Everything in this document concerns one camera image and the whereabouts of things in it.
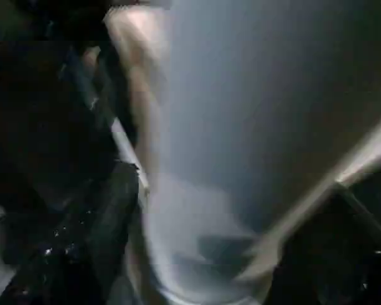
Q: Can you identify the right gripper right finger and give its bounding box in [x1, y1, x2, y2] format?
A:
[266, 185, 381, 305]

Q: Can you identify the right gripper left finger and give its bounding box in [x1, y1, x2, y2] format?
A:
[0, 163, 141, 305]

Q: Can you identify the white plastic table top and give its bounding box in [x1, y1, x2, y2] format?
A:
[109, 107, 381, 283]

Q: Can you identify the white plastic table leg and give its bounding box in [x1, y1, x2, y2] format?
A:
[103, 0, 381, 305]

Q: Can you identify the black mat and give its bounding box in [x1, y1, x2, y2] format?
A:
[0, 18, 381, 255]

